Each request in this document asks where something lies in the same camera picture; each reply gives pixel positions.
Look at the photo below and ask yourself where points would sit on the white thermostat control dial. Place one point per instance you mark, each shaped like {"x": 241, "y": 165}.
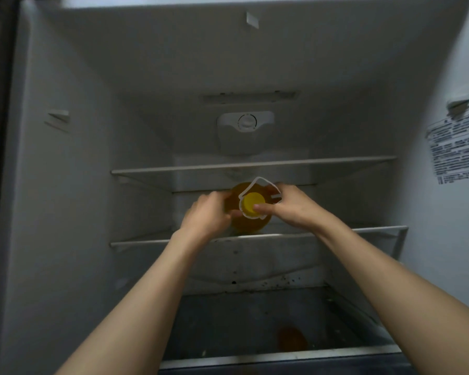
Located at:
{"x": 246, "y": 122}

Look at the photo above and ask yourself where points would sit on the white refrigerator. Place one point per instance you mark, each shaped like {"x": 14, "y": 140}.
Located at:
{"x": 234, "y": 152}

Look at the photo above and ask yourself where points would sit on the person's left fingers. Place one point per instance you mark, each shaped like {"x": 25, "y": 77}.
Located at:
{"x": 222, "y": 205}

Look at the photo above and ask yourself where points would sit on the clear crisper drawer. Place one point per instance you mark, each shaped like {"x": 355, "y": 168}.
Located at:
{"x": 265, "y": 328}

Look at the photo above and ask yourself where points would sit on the glass refrigerator shelf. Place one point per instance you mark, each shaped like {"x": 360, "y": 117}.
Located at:
{"x": 375, "y": 234}
{"x": 258, "y": 164}

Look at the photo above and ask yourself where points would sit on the person's left forearm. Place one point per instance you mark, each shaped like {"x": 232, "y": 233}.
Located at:
{"x": 140, "y": 308}

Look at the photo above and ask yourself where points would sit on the person's left hand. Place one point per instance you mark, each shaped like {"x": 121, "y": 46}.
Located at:
{"x": 203, "y": 219}

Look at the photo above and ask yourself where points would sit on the person's right thumb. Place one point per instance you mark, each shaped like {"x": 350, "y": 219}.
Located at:
{"x": 266, "y": 208}

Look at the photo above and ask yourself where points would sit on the person's right forearm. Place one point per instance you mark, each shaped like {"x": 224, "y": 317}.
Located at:
{"x": 406, "y": 300}

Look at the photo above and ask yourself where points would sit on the white printed label sticker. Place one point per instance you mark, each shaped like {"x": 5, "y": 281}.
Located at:
{"x": 456, "y": 148}

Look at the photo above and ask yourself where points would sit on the person's right hand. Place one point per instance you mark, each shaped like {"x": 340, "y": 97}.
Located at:
{"x": 295, "y": 210}

